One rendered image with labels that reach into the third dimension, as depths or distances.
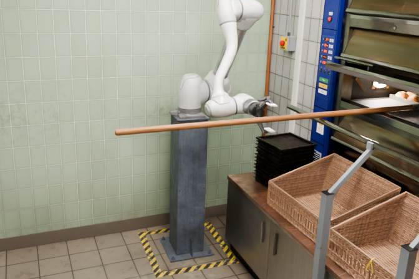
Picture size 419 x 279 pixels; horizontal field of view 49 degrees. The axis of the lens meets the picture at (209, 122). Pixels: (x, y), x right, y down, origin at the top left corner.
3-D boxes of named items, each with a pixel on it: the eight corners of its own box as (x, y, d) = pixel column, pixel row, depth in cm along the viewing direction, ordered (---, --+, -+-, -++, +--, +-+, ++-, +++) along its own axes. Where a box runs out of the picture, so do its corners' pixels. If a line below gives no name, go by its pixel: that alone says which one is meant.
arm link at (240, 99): (259, 113, 260) (237, 118, 256) (247, 107, 274) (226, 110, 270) (258, 95, 257) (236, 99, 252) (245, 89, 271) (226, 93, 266)
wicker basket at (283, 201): (330, 192, 296) (335, 151, 288) (396, 234, 247) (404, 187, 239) (264, 203, 277) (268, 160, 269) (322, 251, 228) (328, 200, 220)
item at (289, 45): (287, 49, 335) (288, 35, 332) (295, 51, 326) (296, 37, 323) (279, 49, 332) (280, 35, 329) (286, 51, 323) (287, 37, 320)
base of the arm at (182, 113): (166, 112, 309) (166, 104, 308) (197, 110, 317) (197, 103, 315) (174, 119, 293) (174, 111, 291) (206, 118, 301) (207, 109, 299)
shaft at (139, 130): (115, 136, 203) (115, 130, 202) (114, 134, 206) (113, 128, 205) (413, 110, 265) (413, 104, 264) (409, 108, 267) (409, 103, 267)
